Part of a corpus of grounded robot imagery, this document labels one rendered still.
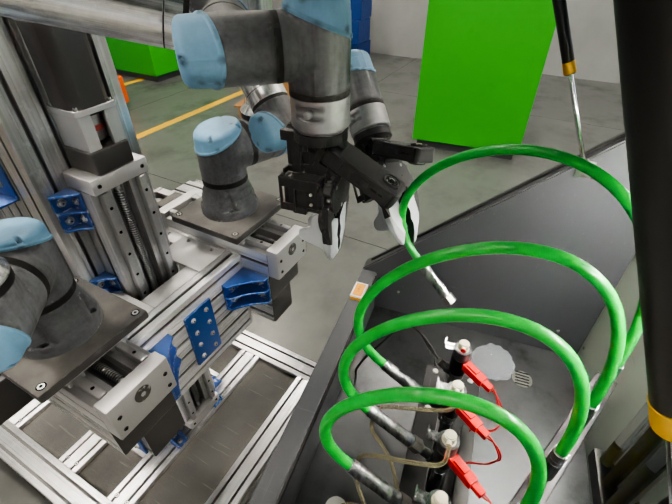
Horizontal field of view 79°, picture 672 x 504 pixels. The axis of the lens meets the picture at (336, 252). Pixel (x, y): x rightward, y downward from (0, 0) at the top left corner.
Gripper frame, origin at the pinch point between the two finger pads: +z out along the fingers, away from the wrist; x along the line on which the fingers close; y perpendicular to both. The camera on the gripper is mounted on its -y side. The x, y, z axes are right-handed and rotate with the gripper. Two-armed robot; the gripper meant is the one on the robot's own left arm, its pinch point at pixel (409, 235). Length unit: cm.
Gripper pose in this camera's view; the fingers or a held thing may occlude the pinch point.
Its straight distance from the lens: 73.5
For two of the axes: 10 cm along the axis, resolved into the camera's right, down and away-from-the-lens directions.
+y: -5.4, 2.2, 8.2
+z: 2.6, 9.6, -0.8
